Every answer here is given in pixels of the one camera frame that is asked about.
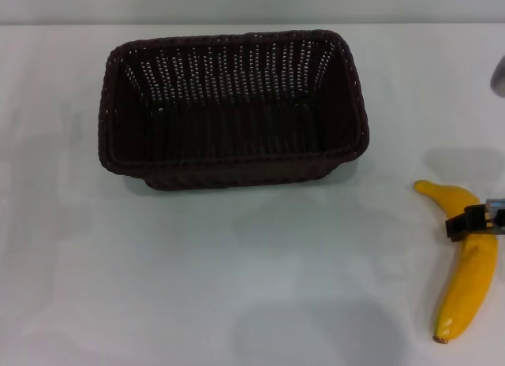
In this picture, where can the dark brown woven basket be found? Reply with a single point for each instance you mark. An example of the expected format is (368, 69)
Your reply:
(236, 145)

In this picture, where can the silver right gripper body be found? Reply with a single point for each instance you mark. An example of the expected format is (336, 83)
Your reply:
(498, 216)

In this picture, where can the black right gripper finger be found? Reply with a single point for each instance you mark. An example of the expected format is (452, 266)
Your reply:
(465, 222)

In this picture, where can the yellow banana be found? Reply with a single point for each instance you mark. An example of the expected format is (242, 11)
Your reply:
(465, 287)

